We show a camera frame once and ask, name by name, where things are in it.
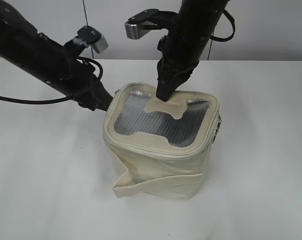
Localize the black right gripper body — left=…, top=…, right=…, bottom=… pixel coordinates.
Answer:
left=157, top=35, right=198, bottom=87

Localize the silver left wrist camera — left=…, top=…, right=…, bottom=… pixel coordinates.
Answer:
left=77, top=25, right=109, bottom=54

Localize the cream insulated lunch bag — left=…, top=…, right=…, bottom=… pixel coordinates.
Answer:
left=103, top=83, right=220, bottom=200

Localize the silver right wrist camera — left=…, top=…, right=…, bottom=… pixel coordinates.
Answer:
left=125, top=8, right=178, bottom=40

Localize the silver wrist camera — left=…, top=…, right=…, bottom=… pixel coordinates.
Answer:
left=77, top=25, right=109, bottom=54
left=125, top=8, right=178, bottom=40

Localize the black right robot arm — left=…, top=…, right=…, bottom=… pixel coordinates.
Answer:
left=156, top=0, right=228, bottom=102

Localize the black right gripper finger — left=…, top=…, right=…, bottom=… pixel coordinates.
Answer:
left=156, top=78, right=176, bottom=102

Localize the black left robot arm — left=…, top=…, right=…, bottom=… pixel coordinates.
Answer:
left=0, top=0, right=113, bottom=111

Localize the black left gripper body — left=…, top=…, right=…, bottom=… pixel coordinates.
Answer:
left=63, top=56, right=104, bottom=111

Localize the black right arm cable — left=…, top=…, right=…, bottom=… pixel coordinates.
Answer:
left=210, top=7, right=236, bottom=43

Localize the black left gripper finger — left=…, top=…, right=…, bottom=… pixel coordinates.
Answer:
left=100, top=88, right=113, bottom=112

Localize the silver zipper pull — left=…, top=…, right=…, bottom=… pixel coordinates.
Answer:
left=212, top=115, right=222, bottom=143

